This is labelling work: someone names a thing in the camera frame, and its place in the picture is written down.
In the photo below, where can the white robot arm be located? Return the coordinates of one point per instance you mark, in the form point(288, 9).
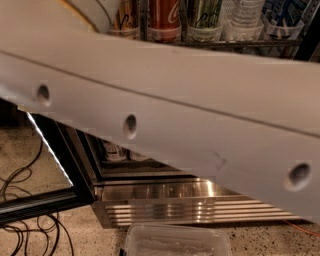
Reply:
point(250, 123)

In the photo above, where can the small brown bottle bottom shelf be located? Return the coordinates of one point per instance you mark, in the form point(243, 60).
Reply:
point(114, 153)

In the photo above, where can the stainless steel fridge grille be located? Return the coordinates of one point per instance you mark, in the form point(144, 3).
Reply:
point(179, 201)

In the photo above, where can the red coca-cola bottle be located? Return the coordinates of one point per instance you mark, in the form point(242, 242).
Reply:
point(164, 20)

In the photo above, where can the open glass fridge door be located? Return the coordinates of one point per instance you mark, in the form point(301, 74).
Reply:
point(40, 172)

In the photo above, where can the clear water bottle right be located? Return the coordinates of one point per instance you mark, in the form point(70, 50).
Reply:
point(242, 19)

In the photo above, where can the blue labelled bottle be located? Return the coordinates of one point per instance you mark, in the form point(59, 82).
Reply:
point(282, 18)

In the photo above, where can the gold tall can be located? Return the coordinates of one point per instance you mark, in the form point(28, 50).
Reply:
point(127, 20)

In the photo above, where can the clear plastic container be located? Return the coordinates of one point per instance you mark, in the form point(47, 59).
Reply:
point(171, 240)

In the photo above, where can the green tall can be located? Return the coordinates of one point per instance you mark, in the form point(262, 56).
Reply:
point(203, 19)

